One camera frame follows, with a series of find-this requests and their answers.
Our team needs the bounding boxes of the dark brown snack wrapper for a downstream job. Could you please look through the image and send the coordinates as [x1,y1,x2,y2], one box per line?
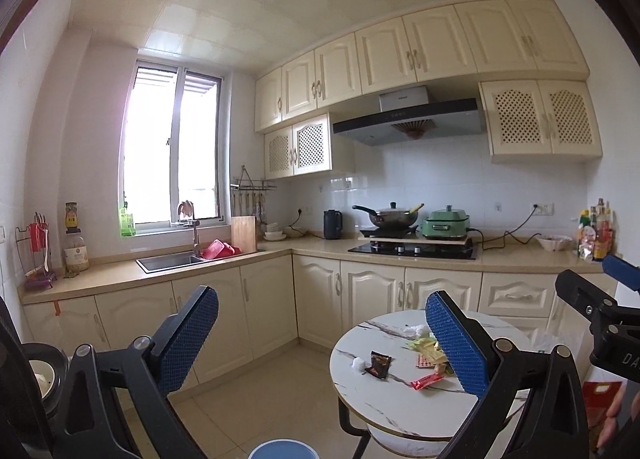
[364,352,392,381]

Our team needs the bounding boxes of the brown folding fan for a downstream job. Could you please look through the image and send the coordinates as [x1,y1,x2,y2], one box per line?
[391,121,437,140]

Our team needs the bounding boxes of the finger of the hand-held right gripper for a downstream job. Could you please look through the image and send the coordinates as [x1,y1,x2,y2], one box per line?
[555,269,621,335]
[602,254,640,292]

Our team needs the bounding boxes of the wooden board under cookers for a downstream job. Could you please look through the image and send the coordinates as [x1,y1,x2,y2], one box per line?
[369,234,468,246]

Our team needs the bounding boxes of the white bowl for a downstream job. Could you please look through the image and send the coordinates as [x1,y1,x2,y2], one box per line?
[536,234,572,253]

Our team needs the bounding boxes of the steel kitchen faucet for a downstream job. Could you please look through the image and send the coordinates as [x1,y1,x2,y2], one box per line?
[172,209,202,257]

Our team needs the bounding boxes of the sliding window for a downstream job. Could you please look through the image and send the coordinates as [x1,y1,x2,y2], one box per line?
[118,60,223,237]

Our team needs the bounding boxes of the wooden cutting board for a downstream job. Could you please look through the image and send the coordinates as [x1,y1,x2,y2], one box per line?
[230,216,258,255]

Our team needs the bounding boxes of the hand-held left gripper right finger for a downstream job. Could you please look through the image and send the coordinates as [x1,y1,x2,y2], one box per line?
[425,290,590,459]

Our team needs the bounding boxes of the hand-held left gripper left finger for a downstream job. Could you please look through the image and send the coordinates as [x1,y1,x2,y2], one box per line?
[65,285,219,459]

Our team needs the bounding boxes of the black round container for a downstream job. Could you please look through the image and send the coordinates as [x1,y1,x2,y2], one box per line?
[22,343,71,417]

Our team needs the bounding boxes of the black induction cooker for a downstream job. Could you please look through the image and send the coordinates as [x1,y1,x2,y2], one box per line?
[359,225,420,239]

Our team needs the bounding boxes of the red snack wrapper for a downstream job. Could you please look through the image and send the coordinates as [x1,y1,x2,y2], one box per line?
[410,373,445,390]

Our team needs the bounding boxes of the hanging utensil rack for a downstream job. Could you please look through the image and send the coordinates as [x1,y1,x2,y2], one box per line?
[230,165,278,220]

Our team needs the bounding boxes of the cream upper wall cabinets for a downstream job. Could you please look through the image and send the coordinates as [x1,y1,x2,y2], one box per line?
[254,0,591,134]

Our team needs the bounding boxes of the group of condiment bottles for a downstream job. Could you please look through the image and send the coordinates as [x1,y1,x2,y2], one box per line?
[577,199,615,261]

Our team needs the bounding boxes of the black glass gas hob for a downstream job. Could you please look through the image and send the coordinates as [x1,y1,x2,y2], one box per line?
[347,238,478,261]

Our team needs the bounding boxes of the red paper bag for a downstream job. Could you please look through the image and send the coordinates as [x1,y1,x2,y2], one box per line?
[582,381,626,445]

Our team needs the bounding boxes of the black electric kettle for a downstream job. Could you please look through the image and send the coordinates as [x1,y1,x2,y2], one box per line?
[323,209,344,240]

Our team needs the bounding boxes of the green dish soap bottle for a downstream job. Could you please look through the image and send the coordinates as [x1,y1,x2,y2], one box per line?
[118,204,137,238]

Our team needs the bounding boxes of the round white marble table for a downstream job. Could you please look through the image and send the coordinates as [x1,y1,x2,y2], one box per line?
[329,310,533,459]

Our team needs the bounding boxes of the wire rack with red utensils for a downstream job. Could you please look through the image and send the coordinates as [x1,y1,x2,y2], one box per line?
[15,211,58,290]

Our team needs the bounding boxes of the steel kitchen sink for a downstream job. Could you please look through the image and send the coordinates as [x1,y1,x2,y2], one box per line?
[136,251,216,274]

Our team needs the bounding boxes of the person's right hand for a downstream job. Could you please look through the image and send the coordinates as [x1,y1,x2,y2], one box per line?
[597,381,632,447]

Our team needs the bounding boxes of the green electric cooker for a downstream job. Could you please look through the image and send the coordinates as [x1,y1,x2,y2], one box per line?
[422,205,471,240]

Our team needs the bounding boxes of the blue plastic bucket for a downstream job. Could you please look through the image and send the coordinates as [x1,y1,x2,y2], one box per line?
[248,437,321,459]

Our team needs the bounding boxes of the black power cable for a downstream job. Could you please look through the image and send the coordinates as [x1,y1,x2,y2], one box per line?
[467,206,538,246]

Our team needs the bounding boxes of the cream base cabinets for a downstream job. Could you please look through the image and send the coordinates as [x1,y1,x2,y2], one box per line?
[22,251,618,390]

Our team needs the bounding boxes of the glass jar with label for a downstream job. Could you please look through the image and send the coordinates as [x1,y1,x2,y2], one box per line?
[63,233,91,272]

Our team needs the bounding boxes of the cream lattice door cabinet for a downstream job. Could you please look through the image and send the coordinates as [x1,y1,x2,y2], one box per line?
[263,113,357,180]
[478,80,603,163]

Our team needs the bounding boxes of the black range hood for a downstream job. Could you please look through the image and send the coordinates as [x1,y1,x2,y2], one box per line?
[331,85,487,146]

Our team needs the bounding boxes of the black wok with lid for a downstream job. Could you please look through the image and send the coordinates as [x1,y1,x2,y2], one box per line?
[352,201,425,231]

